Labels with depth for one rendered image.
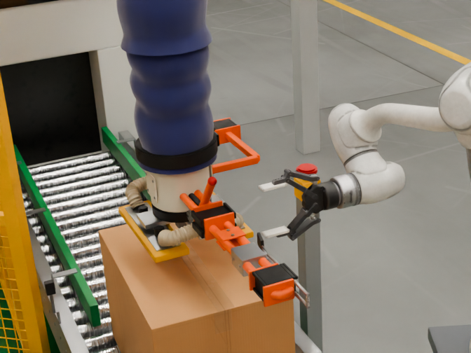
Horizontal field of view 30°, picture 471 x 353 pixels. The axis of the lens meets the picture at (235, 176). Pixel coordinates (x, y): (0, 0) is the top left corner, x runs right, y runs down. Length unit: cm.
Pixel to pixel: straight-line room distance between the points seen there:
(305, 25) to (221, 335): 320
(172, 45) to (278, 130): 379
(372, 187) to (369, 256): 207
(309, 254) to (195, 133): 85
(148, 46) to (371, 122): 63
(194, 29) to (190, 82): 14
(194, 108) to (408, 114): 55
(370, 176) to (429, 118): 26
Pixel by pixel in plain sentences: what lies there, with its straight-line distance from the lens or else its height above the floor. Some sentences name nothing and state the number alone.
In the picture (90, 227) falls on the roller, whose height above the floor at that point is 54.
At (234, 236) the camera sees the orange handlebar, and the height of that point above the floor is 120.
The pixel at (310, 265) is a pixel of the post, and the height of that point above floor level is 68.
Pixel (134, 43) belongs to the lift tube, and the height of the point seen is 163.
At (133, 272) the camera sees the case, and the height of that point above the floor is 95.
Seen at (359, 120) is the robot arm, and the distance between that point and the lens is 241.
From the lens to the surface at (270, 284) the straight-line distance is 193.
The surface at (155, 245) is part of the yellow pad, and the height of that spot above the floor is 108.
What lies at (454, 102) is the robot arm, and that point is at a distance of 188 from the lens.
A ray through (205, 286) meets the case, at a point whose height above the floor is 95.
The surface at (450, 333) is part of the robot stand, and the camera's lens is 260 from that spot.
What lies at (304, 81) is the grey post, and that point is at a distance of 541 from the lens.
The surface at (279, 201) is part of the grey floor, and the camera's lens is 499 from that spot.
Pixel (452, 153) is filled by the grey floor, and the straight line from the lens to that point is 560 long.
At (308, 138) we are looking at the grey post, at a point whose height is 11.
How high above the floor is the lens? 223
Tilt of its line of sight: 25 degrees down
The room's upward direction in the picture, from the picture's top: 4 degrees counter-clockwise
